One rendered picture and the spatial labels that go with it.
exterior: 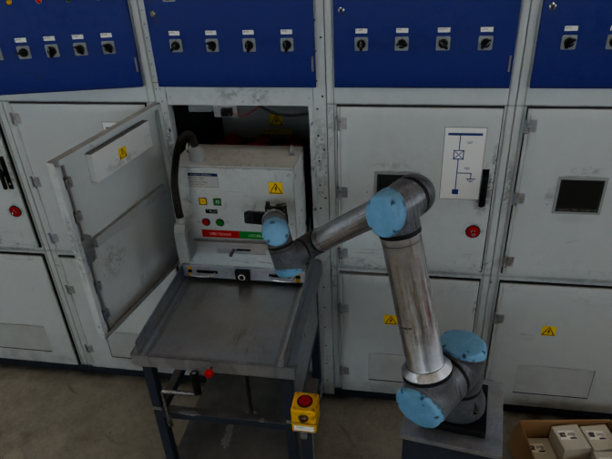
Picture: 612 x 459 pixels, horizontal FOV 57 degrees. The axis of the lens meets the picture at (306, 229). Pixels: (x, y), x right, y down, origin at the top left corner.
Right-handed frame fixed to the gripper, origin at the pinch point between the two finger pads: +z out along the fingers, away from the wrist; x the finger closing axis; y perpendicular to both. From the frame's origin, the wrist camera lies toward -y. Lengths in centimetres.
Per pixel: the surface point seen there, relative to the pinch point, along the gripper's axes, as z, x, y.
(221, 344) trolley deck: -23, -45, -21
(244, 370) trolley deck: -34, -51, -13
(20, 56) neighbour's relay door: 17, 64, -89
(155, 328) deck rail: -11, -42, -48
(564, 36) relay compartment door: -25, 56, 104
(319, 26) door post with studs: -3, 66, 24
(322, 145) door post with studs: 9.2, 21.8, 24.3
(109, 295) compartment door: -6, -28, -64
